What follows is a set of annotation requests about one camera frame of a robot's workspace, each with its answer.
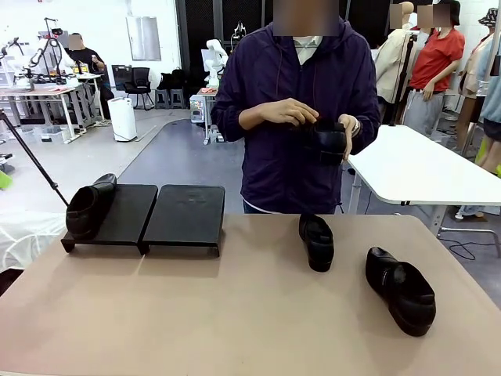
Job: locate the black slip-on loafer shoe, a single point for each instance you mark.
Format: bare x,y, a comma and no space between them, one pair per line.
326,143
88,207

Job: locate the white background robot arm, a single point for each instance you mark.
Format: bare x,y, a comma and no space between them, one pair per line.
214,51

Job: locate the person left forearm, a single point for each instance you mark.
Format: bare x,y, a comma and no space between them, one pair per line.
368,135

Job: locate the person right forearm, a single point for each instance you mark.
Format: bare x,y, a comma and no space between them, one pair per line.
250,117

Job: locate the black metal shoe stand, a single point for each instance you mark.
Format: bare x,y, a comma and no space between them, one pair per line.
188,215
129,211

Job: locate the person right hand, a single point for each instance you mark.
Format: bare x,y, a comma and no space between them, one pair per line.
289,111

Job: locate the person left hand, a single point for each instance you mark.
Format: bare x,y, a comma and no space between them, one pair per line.
349,131

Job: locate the white plastic sheet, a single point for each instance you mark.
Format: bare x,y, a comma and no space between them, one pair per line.
23,235

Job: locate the clear storage bin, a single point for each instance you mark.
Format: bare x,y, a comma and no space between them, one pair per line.
51,134

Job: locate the long white desk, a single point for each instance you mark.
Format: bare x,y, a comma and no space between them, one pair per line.
39,92

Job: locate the white air purifier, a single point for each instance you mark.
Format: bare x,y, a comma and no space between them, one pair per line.
122,119

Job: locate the white desk by seated person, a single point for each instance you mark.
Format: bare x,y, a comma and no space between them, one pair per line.
90,75

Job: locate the background robot rig on desk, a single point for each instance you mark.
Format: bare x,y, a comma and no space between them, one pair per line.
66,58

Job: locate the seated person in black shirt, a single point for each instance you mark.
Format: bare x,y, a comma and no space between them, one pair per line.
86,56

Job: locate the black flat panel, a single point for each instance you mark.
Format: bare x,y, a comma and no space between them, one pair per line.
120,76

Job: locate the black office chair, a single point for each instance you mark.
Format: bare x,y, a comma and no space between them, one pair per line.
140,80

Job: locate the grey plastic stool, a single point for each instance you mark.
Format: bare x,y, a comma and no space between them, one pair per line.
162,98
177,98

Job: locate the black backpack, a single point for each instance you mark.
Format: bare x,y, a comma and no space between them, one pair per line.
172,80

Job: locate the computer tower with lights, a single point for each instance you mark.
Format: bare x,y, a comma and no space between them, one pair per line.
197,109

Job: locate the small background work table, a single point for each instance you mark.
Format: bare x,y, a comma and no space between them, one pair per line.
207,91

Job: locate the person in purple jacket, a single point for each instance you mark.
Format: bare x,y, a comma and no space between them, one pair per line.
266,156

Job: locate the white wristwatch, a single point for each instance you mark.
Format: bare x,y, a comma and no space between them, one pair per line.
356,127

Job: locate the mannequin in beige jacket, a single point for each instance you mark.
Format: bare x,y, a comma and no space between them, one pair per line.
391,62

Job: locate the black tripod by mannequins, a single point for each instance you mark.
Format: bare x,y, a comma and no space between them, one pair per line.
403,78

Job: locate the large white table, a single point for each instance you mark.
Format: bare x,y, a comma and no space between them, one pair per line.
422,168

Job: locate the mannequin with bucket hat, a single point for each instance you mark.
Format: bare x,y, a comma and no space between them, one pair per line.
479,66

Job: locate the black camera tripod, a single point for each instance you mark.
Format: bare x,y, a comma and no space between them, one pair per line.
39,169

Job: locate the grey wall panel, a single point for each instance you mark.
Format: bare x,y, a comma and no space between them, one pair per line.
143,38

